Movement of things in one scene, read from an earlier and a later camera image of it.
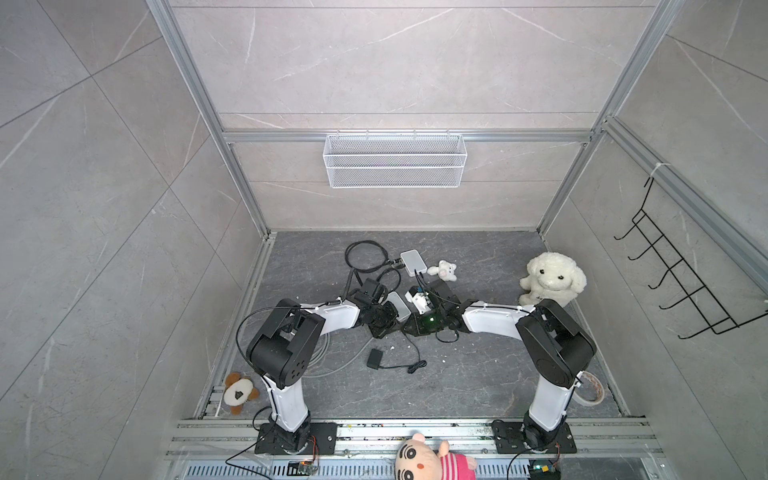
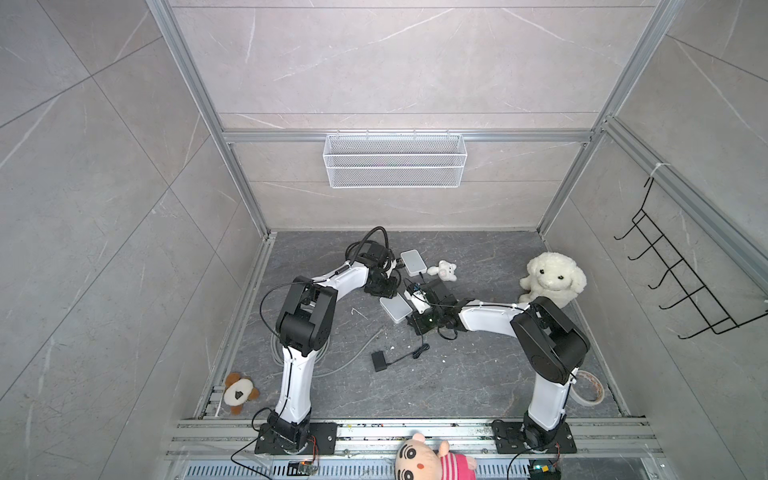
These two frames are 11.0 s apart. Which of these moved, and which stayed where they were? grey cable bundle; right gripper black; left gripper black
Moved: left gripper black
Stayed: right gripper black; grey cable bundle
